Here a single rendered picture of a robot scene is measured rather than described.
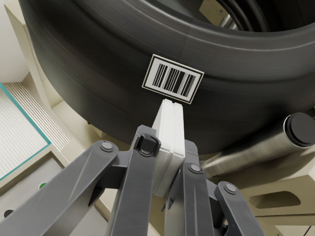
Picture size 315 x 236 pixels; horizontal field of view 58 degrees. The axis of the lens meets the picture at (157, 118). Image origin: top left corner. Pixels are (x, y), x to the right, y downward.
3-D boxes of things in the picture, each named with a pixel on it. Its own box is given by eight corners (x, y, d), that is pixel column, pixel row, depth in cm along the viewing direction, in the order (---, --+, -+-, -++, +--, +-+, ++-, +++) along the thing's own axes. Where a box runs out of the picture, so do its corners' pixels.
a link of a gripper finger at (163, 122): (151, 195, 15) (138, 191, 15) (159, 135, 22) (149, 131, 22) (172, 151, 14) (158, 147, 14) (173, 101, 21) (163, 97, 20)
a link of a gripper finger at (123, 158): (140, 203, 14) (79, 183, 13) (149, 148, 18) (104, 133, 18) (151, 179, 13) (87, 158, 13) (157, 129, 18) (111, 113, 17)
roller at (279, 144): (206, 187, 66) (190, 177, 66) (213, 170, 68) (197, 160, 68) (317, 152, 34) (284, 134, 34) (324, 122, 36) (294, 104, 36)
